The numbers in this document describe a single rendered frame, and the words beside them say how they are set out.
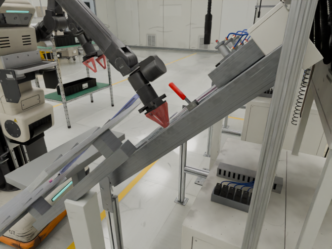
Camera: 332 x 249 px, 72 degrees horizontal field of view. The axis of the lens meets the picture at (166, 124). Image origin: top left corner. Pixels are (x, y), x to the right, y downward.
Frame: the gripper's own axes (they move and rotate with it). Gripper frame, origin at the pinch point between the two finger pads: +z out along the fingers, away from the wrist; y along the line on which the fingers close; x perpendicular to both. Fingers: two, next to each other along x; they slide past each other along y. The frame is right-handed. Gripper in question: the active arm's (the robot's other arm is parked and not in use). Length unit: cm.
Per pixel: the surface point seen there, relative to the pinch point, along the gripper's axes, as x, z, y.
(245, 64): -32.7, -4.5, -6.6
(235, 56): -31.6, -7.4, -6.6
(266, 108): -2, 46, 135
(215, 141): 34, 42, 94
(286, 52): -41.5, -3.2, -14.7
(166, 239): 65, 68, 27
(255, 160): -5, 42, 41
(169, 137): -5.9, 2.4, -10.4
